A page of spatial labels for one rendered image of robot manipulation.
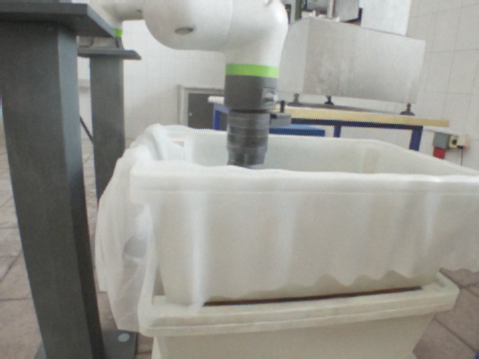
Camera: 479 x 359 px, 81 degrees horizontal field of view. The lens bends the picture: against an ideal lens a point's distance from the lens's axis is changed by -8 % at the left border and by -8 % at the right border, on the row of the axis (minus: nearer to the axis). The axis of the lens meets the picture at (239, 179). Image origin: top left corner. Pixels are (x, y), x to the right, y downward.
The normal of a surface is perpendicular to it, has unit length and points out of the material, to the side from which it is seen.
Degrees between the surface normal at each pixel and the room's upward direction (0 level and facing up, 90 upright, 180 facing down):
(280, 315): 90
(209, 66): 90
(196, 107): 90
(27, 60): 90
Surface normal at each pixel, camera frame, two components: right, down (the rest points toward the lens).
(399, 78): 0.29, 0.29
